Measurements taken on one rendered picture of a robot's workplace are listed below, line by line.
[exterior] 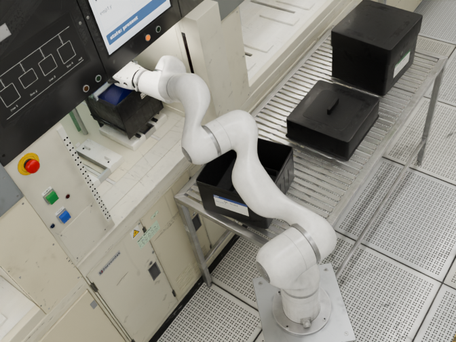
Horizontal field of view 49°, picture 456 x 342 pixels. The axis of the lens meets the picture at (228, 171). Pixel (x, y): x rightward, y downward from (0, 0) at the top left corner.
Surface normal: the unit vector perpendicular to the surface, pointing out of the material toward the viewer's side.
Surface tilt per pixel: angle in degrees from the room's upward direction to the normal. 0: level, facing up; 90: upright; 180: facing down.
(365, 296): 0
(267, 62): 0
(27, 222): 90
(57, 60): 90
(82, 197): 90
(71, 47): 90
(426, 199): 0
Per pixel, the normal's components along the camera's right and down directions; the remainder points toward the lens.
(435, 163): -0.14, -0.64
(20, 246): 0.80, 0.38
